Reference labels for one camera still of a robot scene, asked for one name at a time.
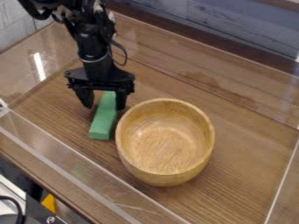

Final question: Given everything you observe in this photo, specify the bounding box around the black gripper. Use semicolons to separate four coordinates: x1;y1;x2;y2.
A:
64;49;134;110

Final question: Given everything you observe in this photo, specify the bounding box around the green rectangular block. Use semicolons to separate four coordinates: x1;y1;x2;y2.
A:
88;92;117;140

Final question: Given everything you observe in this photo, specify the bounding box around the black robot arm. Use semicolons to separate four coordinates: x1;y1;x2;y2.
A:
17;0;134;110

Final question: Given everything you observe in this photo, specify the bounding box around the brown wooden bowl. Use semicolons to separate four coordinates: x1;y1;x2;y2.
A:
116;98;214;186

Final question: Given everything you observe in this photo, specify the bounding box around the yellow black device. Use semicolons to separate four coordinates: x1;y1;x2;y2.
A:
24;193;78;224

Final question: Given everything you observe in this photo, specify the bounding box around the clear acrylic enclosure wall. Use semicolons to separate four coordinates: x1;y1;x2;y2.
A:
0;16;299;224

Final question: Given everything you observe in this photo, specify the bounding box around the black cable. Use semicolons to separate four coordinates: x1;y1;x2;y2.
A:
0;195;25;224

